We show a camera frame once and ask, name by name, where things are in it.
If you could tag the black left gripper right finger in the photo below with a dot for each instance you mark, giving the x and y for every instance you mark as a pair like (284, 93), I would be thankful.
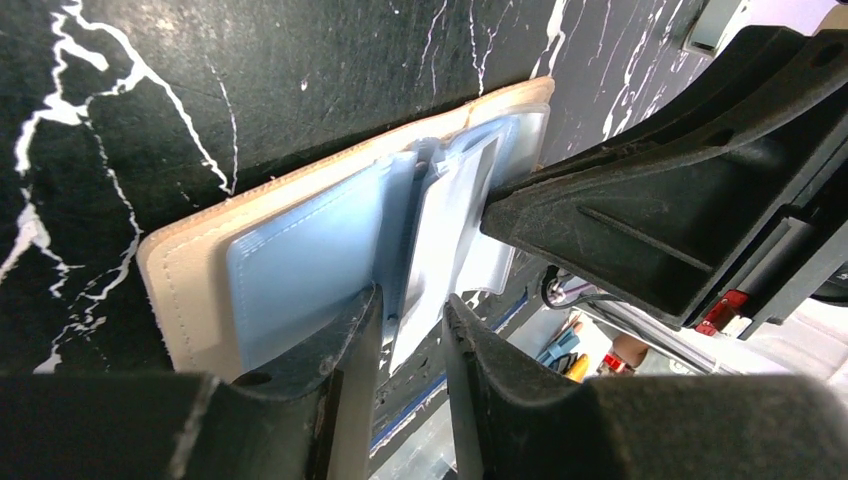
(512, 418)

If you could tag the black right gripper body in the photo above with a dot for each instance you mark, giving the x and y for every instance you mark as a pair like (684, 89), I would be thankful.
(770, 221)

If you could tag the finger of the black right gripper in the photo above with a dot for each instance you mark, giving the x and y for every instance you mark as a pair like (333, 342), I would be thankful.
(615, 214)

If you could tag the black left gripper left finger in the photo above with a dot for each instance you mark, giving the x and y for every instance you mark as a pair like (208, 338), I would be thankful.
(306, 414)

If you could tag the white clip on table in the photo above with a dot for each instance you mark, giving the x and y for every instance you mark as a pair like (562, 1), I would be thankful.
(717, 24)

